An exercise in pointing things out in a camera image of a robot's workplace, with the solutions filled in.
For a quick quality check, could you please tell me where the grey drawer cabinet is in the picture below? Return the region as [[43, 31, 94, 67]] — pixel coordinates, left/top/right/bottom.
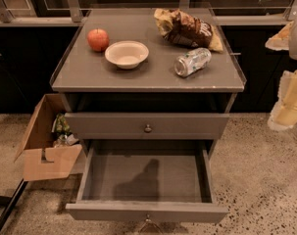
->
[[49, 7, 247, 224]]

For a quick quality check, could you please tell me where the closed grey top drawer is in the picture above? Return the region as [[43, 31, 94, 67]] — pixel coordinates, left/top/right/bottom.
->
[[66, 113, 228, 140]]

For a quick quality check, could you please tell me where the cardboard box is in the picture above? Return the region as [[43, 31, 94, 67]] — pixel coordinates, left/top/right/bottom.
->
[[15, 94, 85, 181]]

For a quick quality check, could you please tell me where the brass bottom drawer handle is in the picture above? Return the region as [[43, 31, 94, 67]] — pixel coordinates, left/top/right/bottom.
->
[[139, 214, 163, 234]]

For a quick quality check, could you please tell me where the round brass drawer knob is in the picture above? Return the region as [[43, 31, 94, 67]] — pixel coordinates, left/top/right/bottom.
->
[[144, 124, 153, 133]]

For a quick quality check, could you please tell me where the red apple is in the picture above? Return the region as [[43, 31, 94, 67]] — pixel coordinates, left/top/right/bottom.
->
[[87, 28, 110, 52]]

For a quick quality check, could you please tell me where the silver 7up can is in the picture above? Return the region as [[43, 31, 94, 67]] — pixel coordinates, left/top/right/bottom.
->
[[173, 48, 212, 77]]

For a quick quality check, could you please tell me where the white paper bowl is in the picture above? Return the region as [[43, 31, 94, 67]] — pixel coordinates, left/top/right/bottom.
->
[[105, 41, 149, 70]]

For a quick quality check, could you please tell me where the open grey middle drawer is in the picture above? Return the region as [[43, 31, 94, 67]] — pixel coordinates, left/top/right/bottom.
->
[[66, 140, 227, 223]]

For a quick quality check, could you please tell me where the black metal floor bar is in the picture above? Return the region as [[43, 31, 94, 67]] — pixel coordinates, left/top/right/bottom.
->
[[0, 179, 27, 232]]

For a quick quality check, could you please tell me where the green snack packet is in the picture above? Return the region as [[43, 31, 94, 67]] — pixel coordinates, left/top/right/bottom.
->
[[52, 113, 71, 135]]

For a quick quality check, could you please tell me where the brown chip bag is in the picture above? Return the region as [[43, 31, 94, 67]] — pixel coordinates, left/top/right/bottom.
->
[[154, 8, 223, 53]]

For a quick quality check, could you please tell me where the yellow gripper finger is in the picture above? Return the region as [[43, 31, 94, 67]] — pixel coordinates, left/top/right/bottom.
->
[[268, 70, 297, 131], [265, 22, 293, 51]]

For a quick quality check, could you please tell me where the crumpled clear wrapper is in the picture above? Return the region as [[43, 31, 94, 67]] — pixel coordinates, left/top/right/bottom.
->
[[53, 134, 78, 148]]

